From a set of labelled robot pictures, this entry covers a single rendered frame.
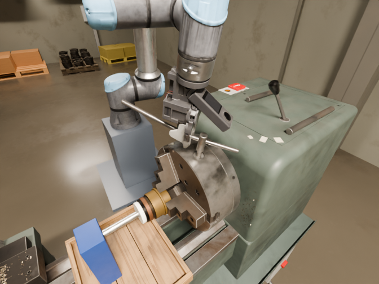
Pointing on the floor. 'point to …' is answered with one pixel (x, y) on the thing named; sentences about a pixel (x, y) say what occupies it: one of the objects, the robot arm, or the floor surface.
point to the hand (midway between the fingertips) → (189, 141)
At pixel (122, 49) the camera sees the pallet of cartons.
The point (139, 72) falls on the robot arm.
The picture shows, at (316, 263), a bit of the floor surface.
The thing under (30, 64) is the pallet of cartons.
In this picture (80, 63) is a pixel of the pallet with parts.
